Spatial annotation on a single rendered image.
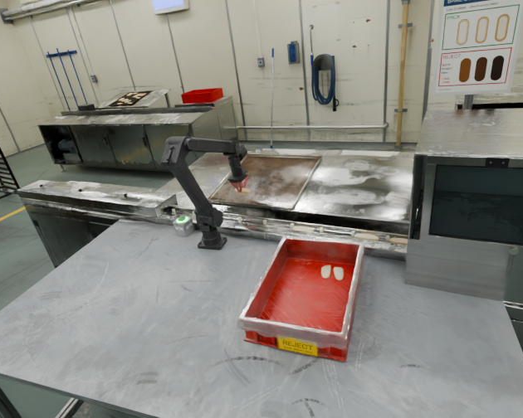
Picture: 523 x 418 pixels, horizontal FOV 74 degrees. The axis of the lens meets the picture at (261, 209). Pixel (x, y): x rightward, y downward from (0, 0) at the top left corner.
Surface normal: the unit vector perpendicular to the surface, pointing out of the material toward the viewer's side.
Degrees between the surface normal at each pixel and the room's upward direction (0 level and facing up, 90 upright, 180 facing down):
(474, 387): 0
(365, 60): 90
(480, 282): 90
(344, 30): 90
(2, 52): 90
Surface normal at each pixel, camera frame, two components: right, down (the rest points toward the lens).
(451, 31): -0.43, 0.46
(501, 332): -0.13, -0.88
